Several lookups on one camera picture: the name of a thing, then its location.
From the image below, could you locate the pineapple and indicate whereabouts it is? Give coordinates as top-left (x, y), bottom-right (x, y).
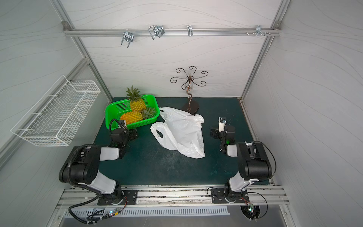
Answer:
top-left (126, 86), bottom-right (147, 112)
top-left (120, 107), bottom-right (156, 124)

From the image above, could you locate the metal U-bolt hook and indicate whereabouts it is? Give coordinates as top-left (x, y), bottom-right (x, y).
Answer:
top-left (148, 25), bottom-right (165, 40)

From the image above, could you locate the bronze scroll hanger stand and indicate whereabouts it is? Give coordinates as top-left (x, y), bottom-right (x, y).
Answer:
top-left (170, 66), bottom-right (209, 115)

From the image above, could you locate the metal U-bolt clamp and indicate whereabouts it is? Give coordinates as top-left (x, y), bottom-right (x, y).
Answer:
top-left (120, 30), bottom-right (134, 48)

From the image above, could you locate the white wire basket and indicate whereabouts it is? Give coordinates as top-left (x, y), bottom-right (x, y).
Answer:
top-left (10, 75), bottom-right (100, 147)

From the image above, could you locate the white plastic bag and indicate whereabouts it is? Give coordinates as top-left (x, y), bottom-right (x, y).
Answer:
top-left (150, 107), bottom-right (205, 159)

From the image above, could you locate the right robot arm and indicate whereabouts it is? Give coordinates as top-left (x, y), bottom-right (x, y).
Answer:
top-left (207, 125), bottom-right (274, 205)

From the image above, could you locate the right metal hook clamp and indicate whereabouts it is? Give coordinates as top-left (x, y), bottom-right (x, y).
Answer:
top-left (246, 26), bottom-right (271, 37)

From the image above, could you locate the controller board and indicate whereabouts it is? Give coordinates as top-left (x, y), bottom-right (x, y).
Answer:
top-left (107, 208), bottom-right (122, 216)
top-left (241, 204), bottom-right (261, 220)

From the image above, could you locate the aluminium cross rail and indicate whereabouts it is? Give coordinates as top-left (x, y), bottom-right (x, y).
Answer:
top-left (64, 27), bottom-right (282, 37)

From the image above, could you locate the lying pineapple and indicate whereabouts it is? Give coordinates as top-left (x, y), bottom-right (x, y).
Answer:
top-left (120, 107), bottom-right (156, 124)

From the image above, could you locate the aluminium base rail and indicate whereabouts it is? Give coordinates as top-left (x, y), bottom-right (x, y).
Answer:
top-left (56, 184), bottom-right (290, 209)

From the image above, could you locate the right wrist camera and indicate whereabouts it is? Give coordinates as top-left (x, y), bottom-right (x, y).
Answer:
top-left (218, 117), bottom-right (227, 132)

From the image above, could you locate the green plastic basket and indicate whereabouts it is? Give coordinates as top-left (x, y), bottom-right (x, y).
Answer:
top-left (105, 94), bottom-right (161, 131)

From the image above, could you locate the small metal bracket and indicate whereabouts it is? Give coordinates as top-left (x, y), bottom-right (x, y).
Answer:
top-left (187, 25), bottom-right (193, 37)

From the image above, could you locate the right controller board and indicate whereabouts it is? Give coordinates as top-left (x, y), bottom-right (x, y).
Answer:
top-left (241, 204), bottom-right (261, 220)

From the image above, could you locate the white vented cable duct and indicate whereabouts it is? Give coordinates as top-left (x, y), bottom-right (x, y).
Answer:
top-left (73, 206), bottom-right (230, 218)

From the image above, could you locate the left controller board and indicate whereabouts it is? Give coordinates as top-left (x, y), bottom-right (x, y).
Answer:
top-left (107, 208), bottom-right (122, 216)

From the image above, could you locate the green table mat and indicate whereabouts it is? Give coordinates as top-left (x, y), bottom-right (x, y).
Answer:
top-left (99, 98), bottom-right (253, 185)

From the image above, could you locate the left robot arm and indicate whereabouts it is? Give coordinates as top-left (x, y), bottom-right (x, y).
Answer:
top-left (59, 127), bottom-right (138, 206)

